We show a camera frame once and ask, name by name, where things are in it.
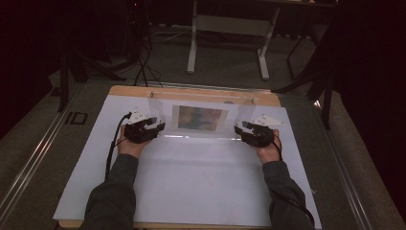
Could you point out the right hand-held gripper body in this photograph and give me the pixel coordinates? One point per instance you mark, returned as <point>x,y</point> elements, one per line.
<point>261,135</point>

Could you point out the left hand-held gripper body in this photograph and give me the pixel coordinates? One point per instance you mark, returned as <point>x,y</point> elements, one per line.
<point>137,132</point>

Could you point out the clear plastic bag with paper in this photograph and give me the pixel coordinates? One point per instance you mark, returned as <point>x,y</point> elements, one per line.
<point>159,111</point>

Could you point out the photo card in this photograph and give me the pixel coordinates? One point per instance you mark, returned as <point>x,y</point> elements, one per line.
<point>200,118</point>

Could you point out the person's left hand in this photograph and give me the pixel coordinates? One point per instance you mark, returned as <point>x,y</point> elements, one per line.
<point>130,147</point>

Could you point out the person's right hand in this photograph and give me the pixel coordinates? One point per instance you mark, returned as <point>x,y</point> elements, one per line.
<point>269,153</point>

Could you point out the white table mat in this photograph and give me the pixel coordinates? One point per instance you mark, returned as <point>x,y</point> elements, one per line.
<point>198,185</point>

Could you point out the black metal stand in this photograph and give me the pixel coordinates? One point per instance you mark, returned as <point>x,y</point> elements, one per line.
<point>325,83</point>
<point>65,76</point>

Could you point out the metal floor rail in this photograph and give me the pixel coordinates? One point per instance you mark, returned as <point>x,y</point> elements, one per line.
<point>344,179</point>
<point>35,153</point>

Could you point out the white metal table frame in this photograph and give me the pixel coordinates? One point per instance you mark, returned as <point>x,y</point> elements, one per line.
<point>230,25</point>

